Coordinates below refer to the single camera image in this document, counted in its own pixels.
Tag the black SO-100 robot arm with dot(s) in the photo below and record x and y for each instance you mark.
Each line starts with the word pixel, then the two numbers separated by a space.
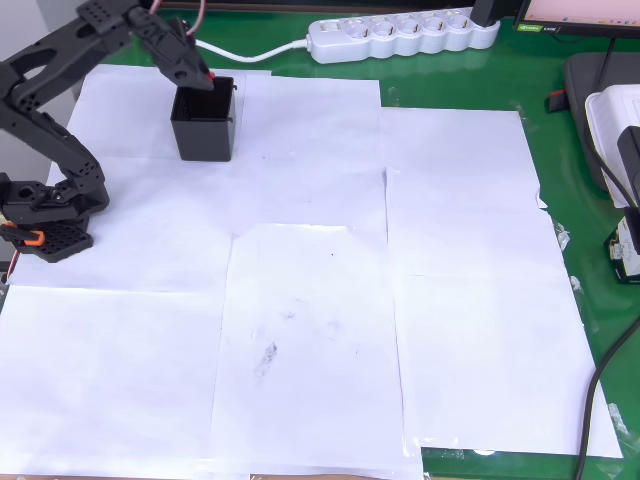
pixel 60 200

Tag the dark grey pad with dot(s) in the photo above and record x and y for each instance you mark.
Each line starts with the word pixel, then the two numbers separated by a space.
pixel 582 75

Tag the white power strip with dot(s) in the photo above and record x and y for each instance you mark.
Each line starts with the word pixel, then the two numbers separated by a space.
pixel 400 35

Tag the white plastic container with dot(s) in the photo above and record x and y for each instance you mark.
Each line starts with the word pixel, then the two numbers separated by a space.
pixel 615 110

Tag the black computer monitor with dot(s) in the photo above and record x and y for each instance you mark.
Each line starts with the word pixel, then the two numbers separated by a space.
pixel 575 10

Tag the red black USB stick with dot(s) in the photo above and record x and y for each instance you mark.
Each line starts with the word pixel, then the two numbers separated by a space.
pixel 557 101

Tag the white paper sheet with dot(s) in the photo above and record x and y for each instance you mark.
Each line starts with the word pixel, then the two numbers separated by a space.
pixel 130 120
pixel 100 425
pixel 310 150
pixel 475 240
pixel 500 375
pixel 450 140
pixel 190 225
pixel 310 350

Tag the black power plug adapter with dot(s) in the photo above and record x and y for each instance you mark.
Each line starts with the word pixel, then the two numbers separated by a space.
pixel 485 10

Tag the orange black table clamp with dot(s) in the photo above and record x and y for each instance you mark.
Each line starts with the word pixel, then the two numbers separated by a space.
pixel 32 238

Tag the black square container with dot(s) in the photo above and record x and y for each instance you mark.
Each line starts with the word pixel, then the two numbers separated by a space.
pixel 205 140

